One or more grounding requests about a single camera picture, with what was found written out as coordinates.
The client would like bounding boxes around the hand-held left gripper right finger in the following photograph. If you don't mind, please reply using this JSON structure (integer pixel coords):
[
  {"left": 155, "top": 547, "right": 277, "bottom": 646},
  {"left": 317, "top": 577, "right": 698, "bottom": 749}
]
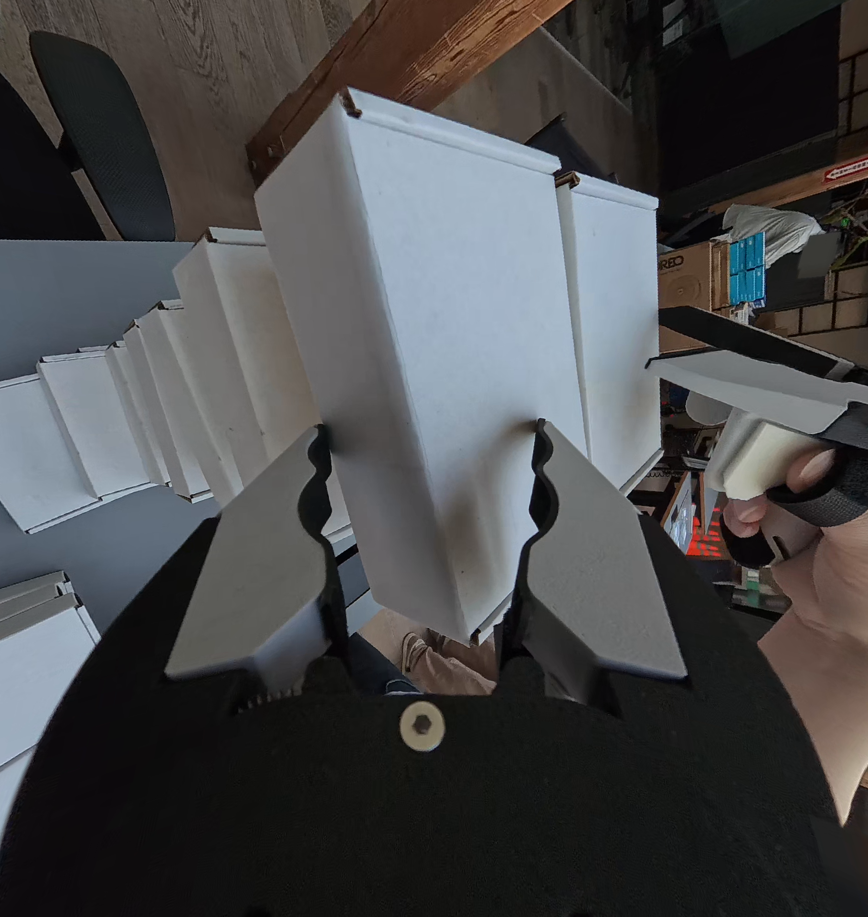
[{"left": 514, "top": 417, "right": 689, "bottom": 708}]

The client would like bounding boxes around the wooden pillar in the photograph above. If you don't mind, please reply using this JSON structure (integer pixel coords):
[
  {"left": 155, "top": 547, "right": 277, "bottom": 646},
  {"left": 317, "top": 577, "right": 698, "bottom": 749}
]
[{"left": 246, "top": 0, "right": 571, "bottom": 173}]

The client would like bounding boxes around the pile of white boxes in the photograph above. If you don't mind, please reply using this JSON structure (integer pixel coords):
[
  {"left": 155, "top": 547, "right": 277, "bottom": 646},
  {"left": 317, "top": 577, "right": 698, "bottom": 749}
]
[{"left": 0, "top": 172, "right": 664, "bottom": 832}]

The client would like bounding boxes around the person's right forearm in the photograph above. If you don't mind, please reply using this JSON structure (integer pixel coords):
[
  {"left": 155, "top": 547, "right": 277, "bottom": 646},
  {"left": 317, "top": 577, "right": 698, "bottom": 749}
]
[{"left": 756, "top": 612, "right": 868, "bottom": 825}]

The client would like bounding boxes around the black office chair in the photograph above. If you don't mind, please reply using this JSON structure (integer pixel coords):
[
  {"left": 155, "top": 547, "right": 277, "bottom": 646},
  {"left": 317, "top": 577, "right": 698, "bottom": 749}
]
[{"left": 0, "top": 0, "right": 176, "bottom": 242}]

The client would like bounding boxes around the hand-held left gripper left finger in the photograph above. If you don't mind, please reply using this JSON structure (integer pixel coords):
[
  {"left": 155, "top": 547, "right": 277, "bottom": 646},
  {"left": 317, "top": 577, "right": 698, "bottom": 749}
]
[{"left": 163, "top": 424, "right": 349, "bottom": 694}]

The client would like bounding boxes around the stack of blue packets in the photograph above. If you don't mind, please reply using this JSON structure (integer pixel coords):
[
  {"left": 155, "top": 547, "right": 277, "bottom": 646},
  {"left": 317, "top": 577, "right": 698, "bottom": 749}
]
[{"left": 728, "top": 231, "right": 767, "bottom": 305}]

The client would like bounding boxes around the white plastic bag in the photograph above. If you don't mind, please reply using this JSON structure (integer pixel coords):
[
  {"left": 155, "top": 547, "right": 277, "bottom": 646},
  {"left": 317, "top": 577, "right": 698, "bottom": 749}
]
[{"left": 724, "top": 204, "right": 825, "bottom": 267}]

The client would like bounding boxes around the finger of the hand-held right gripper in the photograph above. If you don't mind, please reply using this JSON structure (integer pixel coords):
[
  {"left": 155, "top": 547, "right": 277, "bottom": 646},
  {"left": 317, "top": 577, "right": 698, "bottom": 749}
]
[
  {"left": 645, "top": 349, "right": 866, "bottom": 495},
  {"left": 659, "top": 305, "right": 855, "bottom": 382}
]

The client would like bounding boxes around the white cardboard box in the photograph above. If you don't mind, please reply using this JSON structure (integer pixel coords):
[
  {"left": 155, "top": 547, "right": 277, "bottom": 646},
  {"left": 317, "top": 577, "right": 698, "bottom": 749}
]
[{"left": 254, "top": 87, "right": 589, "bottom": 644}]

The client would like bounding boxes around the brown printed carton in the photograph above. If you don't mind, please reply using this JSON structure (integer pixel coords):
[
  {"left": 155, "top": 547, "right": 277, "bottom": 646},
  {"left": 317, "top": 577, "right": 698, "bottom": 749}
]
[{"left": 658, "top": 240, "right": 732, "bottom": 352}]

